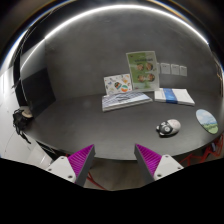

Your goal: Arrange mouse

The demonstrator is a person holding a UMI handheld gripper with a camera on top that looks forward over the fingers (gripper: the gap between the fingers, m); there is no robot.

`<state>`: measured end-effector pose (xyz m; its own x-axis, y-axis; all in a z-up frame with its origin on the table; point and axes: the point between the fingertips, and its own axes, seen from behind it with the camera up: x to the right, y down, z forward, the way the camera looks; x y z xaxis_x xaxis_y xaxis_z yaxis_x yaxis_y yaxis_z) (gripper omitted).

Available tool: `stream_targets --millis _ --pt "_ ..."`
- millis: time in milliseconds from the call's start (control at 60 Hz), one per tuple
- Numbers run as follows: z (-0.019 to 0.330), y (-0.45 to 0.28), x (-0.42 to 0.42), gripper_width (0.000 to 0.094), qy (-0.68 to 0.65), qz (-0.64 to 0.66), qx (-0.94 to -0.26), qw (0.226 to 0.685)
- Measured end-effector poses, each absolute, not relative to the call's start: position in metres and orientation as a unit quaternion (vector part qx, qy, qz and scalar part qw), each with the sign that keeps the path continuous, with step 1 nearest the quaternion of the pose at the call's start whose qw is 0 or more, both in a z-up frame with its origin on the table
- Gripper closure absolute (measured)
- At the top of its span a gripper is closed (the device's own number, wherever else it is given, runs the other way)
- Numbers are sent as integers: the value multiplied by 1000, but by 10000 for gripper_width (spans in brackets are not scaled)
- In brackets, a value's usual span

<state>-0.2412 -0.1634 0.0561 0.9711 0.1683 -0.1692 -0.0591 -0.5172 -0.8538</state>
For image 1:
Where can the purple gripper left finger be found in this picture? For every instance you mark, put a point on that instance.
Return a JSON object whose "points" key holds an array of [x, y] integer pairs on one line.
{"points": [[75, 167]]}

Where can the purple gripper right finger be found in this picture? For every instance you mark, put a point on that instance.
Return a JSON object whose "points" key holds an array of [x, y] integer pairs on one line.
{"points": [[153, 165]]}

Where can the panda-shaped computer mouse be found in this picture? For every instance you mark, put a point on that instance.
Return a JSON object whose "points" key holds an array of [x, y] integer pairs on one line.
{"points": [[169, 127]]}

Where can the round landscape mouse pad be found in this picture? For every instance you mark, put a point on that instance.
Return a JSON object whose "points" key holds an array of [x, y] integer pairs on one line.
{"points": [[207, 121]]}

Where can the white and blue book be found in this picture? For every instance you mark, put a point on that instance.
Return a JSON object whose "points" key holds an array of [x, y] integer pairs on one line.
{"points": [[174, 96]]}

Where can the black monitor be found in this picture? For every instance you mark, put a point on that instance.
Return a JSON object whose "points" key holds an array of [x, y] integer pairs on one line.
{"points": [[38, 91]]}

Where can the colourful sticker card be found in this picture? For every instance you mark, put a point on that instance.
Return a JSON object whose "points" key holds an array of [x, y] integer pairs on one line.
{"points": [[118, 84]]}

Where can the green poster in stand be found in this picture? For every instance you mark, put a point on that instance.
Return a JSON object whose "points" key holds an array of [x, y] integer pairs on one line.
{"points": [[143, 70]]}

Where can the red table frame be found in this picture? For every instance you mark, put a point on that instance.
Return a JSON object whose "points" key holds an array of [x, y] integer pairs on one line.
{"points": [[215, 149]]}

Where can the white wall paper left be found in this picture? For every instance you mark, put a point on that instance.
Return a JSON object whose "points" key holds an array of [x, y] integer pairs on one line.
{"points": [[165, 68]]}

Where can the white wall paper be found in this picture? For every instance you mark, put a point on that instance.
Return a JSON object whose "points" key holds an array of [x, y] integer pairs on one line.
{"points": [[183, 70], [165, 68], [175, 69]]}

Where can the white wall paper middle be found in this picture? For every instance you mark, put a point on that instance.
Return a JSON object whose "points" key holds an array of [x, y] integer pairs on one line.
{"points": [[175, 69]]}

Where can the white wall paper right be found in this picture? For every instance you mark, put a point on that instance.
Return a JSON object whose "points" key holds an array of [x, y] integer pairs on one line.
{"points": [[183, 70]]}

